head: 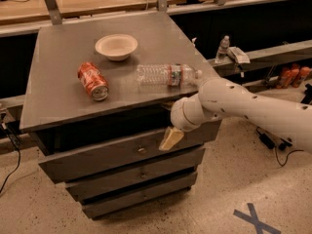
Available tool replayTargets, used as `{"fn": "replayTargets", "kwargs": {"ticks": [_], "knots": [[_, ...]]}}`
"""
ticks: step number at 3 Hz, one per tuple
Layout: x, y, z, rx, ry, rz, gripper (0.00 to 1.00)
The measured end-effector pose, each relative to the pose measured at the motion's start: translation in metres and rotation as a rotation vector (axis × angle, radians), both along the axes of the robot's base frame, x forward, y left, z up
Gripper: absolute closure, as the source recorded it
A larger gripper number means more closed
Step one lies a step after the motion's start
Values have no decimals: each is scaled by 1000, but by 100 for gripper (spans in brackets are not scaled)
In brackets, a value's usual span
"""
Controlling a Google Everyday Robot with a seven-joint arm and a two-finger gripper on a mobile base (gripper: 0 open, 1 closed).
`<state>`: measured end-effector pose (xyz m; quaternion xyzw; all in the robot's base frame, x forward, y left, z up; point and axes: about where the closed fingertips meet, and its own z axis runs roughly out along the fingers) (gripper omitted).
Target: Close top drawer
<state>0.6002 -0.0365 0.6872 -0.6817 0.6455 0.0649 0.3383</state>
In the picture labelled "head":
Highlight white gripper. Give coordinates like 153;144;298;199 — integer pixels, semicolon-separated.
159;95;221;151

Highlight grey top drawer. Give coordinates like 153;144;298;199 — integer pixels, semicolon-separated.
38;119;222;184

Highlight grey drawer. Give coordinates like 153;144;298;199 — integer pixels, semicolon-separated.
66;146;205;202
38;119;222;184
82;169;197;218

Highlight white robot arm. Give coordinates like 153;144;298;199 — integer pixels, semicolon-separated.
159;77;312;152

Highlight grey wooden drawer cabinet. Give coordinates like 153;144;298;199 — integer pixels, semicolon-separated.
19;13;219;207

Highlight grey middle drawer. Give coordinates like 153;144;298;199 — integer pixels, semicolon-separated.
66;146;205;202

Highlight grey bottom drawer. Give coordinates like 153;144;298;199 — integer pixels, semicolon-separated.
82;169;197;218

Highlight clear plastic water bottle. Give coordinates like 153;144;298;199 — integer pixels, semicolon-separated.
136;63;203;87

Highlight orange soda can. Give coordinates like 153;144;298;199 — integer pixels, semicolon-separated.
77;62;109;101

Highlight black power adapter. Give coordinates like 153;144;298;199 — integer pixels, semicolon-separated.
256;127;292;151

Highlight white paper bowl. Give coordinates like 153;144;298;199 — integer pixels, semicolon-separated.
95;34;138;61

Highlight small upright water bottle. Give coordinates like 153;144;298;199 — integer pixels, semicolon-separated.
214;35;230;63

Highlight blue tape cross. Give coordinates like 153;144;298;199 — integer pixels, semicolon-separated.
233;203;282;234

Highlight wooden bench left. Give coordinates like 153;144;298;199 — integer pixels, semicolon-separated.
0;0;188;26

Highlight white packet on rail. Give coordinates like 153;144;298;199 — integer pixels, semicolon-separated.
227;47;251;64

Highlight orange bottles under rail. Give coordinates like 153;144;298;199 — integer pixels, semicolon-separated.
275;63;311;89

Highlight grey metal rail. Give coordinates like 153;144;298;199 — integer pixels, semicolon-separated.
209;40;312;77

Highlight black cable on left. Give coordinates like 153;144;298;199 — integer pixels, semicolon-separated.
0;120;22;195

